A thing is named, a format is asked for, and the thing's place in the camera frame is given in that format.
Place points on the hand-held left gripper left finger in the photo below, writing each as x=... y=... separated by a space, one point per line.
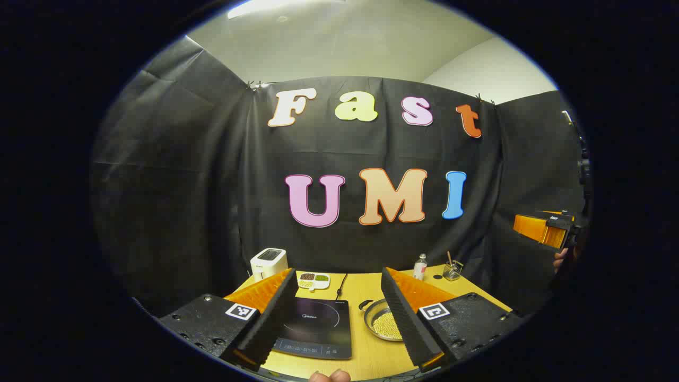
x=268 y=329

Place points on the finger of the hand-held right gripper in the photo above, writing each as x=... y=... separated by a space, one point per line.
x=533 y=228

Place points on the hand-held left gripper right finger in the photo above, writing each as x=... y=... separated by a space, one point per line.
x=408 y=323

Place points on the pile of yellow soybeans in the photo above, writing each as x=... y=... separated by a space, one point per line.
x=387 y=324

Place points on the stainless steel pot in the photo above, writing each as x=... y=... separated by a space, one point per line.
x=371 y=314

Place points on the black induction cooktop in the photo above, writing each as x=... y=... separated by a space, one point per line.
x=318 y=323

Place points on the clear bottle with pink label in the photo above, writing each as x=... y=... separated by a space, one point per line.
x=419 y=269

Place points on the white toaster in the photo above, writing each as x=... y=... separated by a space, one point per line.
x=268 y=262

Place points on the white divided bean dish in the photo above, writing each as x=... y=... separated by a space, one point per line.
x=313 y=280

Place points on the small backdrop clip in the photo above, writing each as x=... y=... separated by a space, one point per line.
x=253 y=84
x=481 y=98

